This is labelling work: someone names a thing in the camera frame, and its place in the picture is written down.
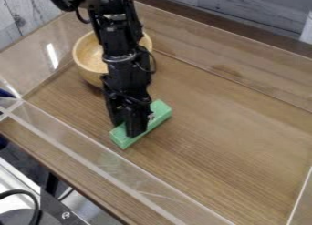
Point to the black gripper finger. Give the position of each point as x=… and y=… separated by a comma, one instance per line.
x=137, y=119
x=114, y=105

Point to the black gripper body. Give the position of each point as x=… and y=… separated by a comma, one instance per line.
x=127, y=79

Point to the green rectangular block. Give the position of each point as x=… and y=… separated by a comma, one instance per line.
x=161, y=114

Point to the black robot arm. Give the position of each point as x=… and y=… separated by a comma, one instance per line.
x=118, y=30

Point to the brown wooden bowl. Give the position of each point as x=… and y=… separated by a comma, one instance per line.
x=87, y=53

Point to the black table leg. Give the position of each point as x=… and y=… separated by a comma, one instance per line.
x=52, y=184

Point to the clear acrylic tray enclosure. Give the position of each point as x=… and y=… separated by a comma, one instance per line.
x=228, y=162

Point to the black metal bracket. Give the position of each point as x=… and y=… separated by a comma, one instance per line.
x=55, y=213

